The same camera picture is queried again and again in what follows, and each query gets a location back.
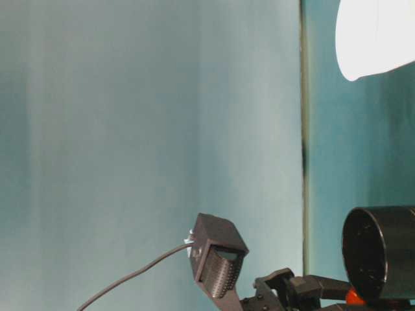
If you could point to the white paper cup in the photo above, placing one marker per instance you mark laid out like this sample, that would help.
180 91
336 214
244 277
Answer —
373 35

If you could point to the blue-green table cloth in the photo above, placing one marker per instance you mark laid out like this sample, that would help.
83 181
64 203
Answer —
340 145

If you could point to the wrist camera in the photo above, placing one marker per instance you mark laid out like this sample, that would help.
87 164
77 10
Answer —
217 236

